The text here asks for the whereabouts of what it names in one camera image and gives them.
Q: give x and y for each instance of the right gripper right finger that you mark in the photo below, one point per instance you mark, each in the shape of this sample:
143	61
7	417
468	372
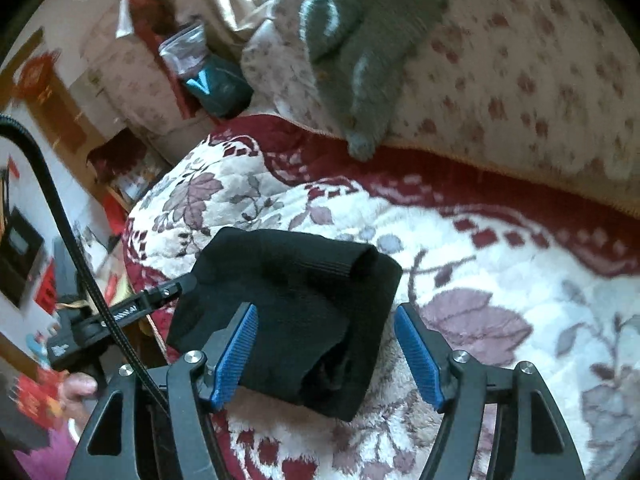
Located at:
531	439

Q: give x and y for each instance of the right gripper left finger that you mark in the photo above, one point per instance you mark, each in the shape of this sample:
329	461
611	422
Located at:
129	437

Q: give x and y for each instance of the clear plastic bag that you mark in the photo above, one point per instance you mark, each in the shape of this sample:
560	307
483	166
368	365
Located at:
186	51

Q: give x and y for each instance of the floral red white blanket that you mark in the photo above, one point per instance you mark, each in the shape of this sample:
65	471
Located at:
509	270

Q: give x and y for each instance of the teal packet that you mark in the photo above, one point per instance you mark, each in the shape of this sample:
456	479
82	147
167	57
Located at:
221	87

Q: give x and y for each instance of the grey garment on pillow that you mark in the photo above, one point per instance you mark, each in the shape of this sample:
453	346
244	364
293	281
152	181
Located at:
357	50

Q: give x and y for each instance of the beige spotted pillow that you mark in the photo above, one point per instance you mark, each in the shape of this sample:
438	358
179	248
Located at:
542	90

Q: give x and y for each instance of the person's hand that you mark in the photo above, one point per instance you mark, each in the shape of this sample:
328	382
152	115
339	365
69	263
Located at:
72	392

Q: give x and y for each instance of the black pants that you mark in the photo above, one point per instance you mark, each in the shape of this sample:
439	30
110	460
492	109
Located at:
322	305

